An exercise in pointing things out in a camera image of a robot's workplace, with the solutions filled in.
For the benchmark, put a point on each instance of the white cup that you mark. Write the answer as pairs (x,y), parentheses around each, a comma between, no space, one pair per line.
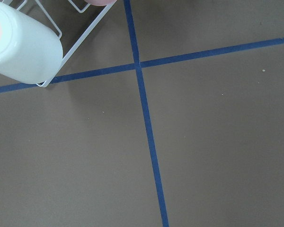
(30,52)

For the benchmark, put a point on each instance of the white wire cup rack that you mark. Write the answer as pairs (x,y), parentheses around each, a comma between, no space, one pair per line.
(105,8)

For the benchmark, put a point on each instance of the pink cup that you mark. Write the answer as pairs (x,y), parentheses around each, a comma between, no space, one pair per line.
(100,2)

